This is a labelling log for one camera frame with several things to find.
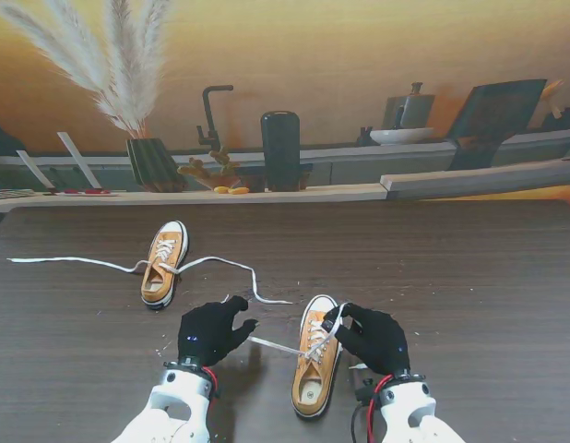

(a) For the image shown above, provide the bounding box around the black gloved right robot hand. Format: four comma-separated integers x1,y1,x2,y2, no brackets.
321,303,412,377

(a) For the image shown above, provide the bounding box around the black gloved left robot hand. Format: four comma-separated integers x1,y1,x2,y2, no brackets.
177,295,260,368

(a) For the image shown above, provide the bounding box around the yellow sneaker with spread lace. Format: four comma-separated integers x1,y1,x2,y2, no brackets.
140,220,192,311

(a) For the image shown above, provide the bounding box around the long white spread shoelace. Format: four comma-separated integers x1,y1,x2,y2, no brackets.
6,239,294,305

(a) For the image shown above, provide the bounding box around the light wooden shelf plank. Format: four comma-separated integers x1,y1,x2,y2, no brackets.
0,183,388,213

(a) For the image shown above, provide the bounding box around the dark ribbed vase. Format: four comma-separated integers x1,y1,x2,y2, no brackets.
125,137,187,194

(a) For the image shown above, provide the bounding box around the grey shelf plank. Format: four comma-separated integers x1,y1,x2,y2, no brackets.
379,159,570,202

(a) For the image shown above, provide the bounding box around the black cylindrical canister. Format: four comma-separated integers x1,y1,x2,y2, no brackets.
259,110,302,193

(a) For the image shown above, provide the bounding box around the white bowl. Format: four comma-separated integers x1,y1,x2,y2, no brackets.
368,126,434,147

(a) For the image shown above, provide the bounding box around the long white slanted slat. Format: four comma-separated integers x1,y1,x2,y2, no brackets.
56,131,103,190

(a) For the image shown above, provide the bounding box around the black kitchen faucet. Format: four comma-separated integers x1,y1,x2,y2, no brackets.
196,84,235,151

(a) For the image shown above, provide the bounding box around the grey metal kettle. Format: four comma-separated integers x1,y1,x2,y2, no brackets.
381,81,436,131

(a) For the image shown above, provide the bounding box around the short white slanted slat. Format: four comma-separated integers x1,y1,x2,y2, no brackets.
16,150,55,194

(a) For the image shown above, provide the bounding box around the white pampas grass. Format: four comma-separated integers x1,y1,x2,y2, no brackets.
0,0,175,139

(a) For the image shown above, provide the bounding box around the dark slanted board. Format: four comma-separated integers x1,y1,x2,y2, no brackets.
445,78,549,171

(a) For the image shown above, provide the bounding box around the red left wrist cable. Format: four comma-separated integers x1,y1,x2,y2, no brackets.
201,366,220,399

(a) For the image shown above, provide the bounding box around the red wrist cable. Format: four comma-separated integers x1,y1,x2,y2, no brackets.
365,374,393,443
201,366,220,399

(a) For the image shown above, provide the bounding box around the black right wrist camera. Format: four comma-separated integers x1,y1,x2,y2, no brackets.
355,377,379,404

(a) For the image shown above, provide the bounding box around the red right wrist cable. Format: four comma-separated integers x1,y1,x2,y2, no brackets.
365,374,393,443

